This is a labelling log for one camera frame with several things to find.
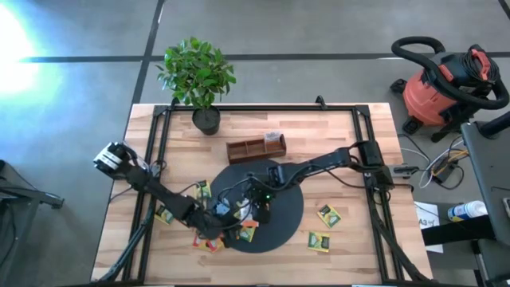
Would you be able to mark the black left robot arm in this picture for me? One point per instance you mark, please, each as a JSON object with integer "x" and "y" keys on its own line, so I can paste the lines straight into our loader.
{"x": 163, "y": 193}

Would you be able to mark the black frame clamp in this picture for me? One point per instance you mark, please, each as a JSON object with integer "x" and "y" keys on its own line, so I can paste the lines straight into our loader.
{"x": 320, "y": 101}

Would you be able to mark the white Tazo tea packet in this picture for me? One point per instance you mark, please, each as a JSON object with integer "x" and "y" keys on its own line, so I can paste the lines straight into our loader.
{"x": 273, "y": 136}
{"x": 243, "y": 205}

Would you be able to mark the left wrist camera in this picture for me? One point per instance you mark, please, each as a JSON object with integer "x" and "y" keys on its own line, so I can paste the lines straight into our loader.
{"x": 221, "y": 207}

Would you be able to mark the white and blue spray can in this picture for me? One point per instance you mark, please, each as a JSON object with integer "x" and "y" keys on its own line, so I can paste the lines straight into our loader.
{"x": 468, "y": 210}

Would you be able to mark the black metal cart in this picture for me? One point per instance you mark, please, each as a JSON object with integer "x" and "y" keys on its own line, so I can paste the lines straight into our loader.
{"x": 24, "y": 194}

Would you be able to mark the black desk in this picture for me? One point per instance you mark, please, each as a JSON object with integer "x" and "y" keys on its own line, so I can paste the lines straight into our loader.
{"x": 490, "y": 171}

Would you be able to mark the brown wooden tea organizer box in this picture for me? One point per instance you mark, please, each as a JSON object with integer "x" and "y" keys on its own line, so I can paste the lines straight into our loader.
{"x": 255, "y": 153}

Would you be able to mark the white paper sheet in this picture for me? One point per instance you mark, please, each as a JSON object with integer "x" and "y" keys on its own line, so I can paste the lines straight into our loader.
{"x": 432, "y": 211}

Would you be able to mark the black aluminium table frame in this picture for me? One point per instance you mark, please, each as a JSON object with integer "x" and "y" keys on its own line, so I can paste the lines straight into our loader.
{"x": 231, "y": 108}

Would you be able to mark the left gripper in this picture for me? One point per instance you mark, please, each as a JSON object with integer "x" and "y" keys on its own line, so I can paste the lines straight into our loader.
{"x": 207, "y": 223}

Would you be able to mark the green plant in black pot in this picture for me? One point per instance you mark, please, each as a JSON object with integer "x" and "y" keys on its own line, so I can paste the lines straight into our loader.
{"x": 199, "y": 71}

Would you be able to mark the black power strip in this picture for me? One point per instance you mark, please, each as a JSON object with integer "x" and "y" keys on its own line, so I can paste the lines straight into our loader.
{"x": 443, "y": 172}

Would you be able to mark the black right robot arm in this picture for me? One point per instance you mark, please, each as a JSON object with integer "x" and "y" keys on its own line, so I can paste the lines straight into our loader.
{"x": 318, "y": 161}

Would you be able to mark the lemon lime green tea bag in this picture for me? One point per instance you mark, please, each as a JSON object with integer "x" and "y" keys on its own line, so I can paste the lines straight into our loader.
{"x": 318, "y": 241}
{"x": 164, "y": 215}
{"x": 329, "y": 216}
{"x": 247, "y": 234}
{"x": 204, "y": 190}

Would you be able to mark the red and black shop vacuum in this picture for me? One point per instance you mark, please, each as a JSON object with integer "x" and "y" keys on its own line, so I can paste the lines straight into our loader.
{"x": 422, "y": 99}

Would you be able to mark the mango orange tea bag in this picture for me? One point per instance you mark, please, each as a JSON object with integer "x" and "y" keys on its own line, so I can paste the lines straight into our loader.
{"x": 215, "y": 245}
{"x": 199, "y": 242}

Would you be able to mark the round dark woven placemat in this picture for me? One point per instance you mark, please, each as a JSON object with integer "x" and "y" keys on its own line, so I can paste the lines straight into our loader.
{"x": 287, "y": 223}

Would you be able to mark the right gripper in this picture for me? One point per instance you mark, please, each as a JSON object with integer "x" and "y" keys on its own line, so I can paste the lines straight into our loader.
{"x": 261, "y": 191}

